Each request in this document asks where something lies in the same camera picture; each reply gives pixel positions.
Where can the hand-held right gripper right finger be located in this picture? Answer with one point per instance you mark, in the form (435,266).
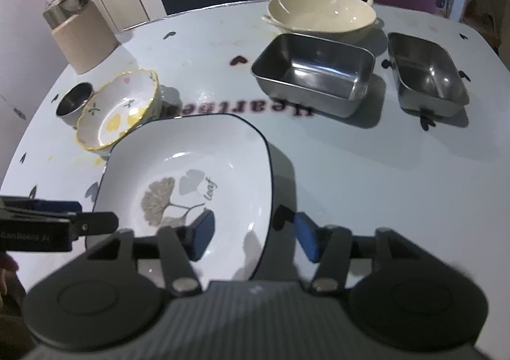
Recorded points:
(306,236)

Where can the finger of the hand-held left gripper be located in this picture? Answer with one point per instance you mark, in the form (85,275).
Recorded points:
(93,224)
(55,206)

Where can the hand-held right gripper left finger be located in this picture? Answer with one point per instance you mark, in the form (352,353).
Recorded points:
(203,234)

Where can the white square leaf print plate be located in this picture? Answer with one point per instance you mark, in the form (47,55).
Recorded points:
(207,156)

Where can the large rectangular steel tray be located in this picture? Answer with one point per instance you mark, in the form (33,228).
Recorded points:
(314,73)

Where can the small steel cup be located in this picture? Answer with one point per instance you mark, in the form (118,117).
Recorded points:
(73,99)

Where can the floral yellow rim bowl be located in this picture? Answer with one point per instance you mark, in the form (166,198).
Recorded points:
(115,115)

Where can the beige cylindrical container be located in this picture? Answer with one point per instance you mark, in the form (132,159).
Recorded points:
(85,45)

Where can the round steel bowl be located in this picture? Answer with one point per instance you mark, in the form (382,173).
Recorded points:
(63,5)

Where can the small rectangular steel tray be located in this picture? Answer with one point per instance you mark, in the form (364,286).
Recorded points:
(430,73)

